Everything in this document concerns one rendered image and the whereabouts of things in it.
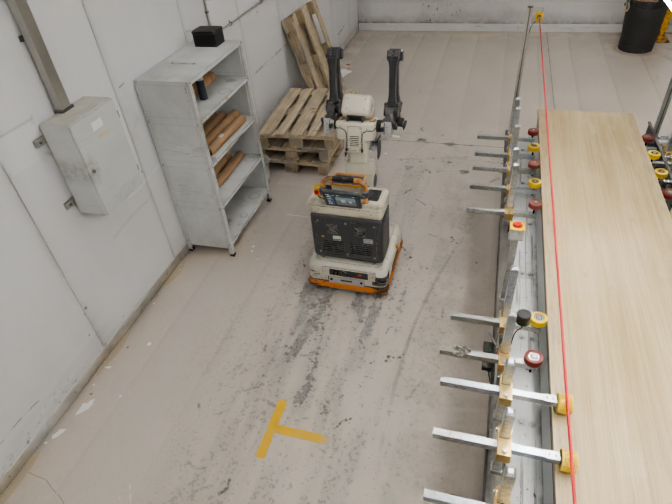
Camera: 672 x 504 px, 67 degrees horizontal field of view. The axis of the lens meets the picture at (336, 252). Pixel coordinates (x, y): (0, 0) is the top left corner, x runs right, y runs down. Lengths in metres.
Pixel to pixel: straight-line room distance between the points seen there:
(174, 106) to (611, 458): 3.30
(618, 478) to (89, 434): 2.91
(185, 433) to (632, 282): 2.69
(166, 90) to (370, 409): 2.56
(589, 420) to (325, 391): 1.68
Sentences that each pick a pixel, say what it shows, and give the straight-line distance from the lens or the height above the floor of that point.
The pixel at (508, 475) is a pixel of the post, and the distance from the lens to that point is 1.86.
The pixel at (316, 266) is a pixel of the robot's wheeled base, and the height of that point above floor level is 0.25.
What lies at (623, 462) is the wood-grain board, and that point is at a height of 0.90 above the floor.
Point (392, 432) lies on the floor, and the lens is 3.24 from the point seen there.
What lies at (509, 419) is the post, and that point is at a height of 1.10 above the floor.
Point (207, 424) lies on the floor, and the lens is 3.44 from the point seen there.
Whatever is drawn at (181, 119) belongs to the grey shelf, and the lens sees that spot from 3.94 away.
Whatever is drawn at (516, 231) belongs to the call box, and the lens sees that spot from 2.65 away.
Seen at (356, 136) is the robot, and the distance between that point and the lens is 3.63.
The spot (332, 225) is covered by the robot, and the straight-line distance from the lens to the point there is 3.68.
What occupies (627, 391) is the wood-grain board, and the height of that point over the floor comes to 0.90.
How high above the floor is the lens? 2.79
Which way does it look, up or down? 40 degrees down
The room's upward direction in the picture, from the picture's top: 5 degrees counter-clockwise
